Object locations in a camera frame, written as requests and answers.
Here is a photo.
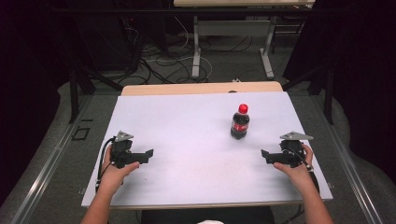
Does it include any tangle of black floor cables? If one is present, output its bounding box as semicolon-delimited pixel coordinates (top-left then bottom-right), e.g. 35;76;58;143
120;15;216;86

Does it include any black metal stand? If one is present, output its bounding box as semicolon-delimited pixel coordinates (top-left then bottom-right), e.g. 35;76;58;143
281;60;336;126
66;60;124;124

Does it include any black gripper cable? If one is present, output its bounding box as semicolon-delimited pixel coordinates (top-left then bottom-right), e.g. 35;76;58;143
286;146;321;194
94;136;118;193

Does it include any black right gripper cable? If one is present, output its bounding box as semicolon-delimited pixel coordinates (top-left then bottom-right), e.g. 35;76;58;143
286;146;321;194

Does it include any dark equipment cabinet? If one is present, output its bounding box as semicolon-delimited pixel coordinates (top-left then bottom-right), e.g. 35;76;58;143
74;12;142;73

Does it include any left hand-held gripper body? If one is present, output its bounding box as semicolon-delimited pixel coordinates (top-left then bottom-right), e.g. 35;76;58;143
109;130;141;170

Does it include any dark curtain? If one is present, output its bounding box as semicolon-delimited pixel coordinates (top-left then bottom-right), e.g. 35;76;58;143
282;0;396;185
0;0;74;207

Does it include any person's right hand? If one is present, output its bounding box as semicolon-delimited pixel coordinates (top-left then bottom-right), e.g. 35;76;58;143
273;144;316;190

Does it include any cola bottle with red label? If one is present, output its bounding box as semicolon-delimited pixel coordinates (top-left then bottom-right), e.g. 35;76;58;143
230;103;251;140

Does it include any metal floor rail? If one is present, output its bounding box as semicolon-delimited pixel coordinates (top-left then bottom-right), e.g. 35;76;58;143
10;93;94;224
310;92;385;224

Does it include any desk with white legs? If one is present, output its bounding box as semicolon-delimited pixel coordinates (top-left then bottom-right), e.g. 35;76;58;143
173;0;316;80

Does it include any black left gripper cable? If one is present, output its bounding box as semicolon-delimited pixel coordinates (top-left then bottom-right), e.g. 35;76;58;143
94;136;118;193

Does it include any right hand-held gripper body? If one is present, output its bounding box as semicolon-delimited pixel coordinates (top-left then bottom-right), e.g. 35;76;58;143
274;131;315;169

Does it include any light wooden table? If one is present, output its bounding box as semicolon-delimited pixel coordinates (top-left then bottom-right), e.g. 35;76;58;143
120;81;284;97

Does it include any white floor cable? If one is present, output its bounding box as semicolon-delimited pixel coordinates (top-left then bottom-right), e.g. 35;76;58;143
145;15;214;82

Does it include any person's left hand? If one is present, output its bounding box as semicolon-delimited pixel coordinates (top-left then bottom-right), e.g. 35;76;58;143
98;144;141;194

